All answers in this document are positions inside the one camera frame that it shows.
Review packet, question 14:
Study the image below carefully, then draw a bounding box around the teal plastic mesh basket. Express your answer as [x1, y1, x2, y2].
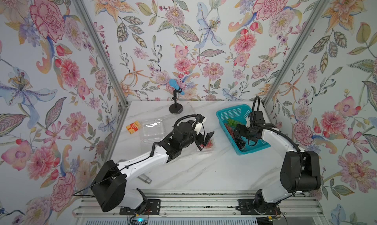
[216, 104, 270, 155]

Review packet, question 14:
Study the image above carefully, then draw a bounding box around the clear clamshell container back centre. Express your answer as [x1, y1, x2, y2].
[164, 102, 195, 131]

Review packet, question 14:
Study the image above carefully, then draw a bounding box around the clear clamshell container back left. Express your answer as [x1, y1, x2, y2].
[139, 119, 166, 143]

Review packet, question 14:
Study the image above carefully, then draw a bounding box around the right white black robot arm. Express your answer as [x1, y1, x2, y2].
[235, 111, 321, 214]

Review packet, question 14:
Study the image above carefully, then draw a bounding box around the grey metal cylinder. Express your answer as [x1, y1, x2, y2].
[137, 174, 152, 184]

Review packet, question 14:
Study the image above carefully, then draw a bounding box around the aluminium rail base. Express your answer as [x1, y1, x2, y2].
[72, 190, 329, 225]

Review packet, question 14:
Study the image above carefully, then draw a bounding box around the clear clamshell container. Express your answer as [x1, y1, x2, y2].
[164, 102, 195, 131]
[181, 139, 216, 156]
[139, 119, 166, 143]

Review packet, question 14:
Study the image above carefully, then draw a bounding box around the blue microphone on black stand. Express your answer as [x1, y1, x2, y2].
[169, 79, 184, 114]

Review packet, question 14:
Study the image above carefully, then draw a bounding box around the orange yellow snack packet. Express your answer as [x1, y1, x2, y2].
[126, 121, 142, 134]

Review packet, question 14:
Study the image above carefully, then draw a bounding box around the red grape bunch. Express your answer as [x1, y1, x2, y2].
[224, 124, 234, 139]

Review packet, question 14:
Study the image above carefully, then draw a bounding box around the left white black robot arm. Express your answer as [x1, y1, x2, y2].
[90, 114, 214, 214]

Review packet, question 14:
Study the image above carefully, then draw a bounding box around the green grape bunch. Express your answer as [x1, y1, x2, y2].
[227, 119, 240, 128]

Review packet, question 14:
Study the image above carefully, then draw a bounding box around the clear clamshell container front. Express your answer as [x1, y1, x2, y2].
[181, 139, 216, 156]

